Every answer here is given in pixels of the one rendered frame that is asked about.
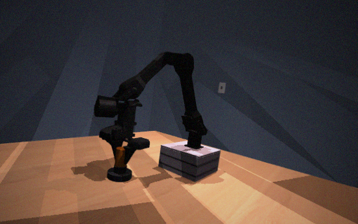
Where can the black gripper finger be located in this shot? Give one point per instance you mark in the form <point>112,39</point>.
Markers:
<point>128,153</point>
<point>115,145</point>

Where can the orange tapered knob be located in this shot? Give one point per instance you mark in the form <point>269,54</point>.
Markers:
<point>120,156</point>

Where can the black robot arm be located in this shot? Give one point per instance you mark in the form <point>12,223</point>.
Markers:
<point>131,89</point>

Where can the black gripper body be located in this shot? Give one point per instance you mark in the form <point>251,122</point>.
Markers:
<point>135,143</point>

